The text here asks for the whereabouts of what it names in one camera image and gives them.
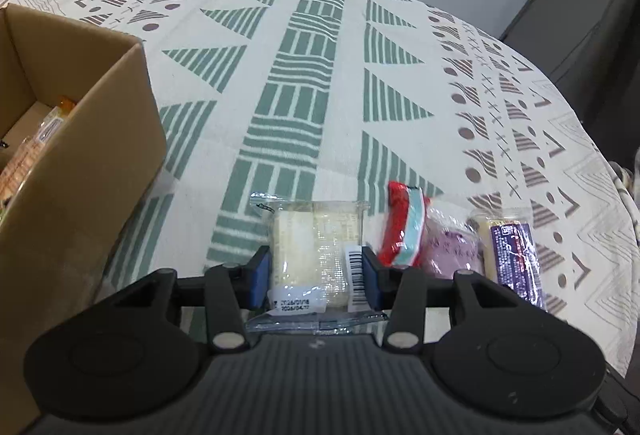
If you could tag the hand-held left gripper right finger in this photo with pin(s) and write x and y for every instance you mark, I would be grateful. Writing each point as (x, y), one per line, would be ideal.
(372, 277)

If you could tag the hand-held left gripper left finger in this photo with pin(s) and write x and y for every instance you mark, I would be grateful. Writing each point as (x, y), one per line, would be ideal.
(261, 277)

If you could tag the clear white cracker packet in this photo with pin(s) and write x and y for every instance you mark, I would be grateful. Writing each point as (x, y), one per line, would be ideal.
(315, 245)

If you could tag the brown cardboard box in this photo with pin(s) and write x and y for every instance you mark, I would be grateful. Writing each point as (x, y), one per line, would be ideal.
(75, 215)

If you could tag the orange cracker packet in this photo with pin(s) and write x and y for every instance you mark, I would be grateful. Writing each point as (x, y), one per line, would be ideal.
(30, 155)

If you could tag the red and teal snack packet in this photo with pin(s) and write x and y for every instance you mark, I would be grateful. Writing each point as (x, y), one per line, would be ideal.
(402, 225)

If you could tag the purple bun packet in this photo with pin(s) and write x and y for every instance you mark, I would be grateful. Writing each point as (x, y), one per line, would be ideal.
(452, 250)

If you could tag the purple label bar packet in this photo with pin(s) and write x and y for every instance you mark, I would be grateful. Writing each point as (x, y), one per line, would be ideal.
(515, 255)

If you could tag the black chair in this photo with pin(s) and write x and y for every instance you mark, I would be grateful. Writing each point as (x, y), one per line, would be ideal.
(590, 45)

